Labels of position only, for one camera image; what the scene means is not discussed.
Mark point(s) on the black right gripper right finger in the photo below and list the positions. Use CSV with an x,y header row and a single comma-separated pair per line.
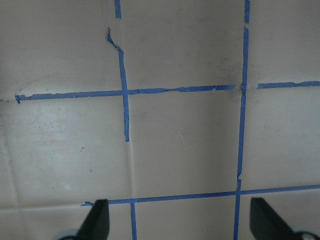
x,y
266,224

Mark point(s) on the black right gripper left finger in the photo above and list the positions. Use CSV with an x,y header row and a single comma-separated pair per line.
x,y
96,225

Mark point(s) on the brown paper table cover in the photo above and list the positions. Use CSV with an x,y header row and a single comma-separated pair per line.
x,y
176,111

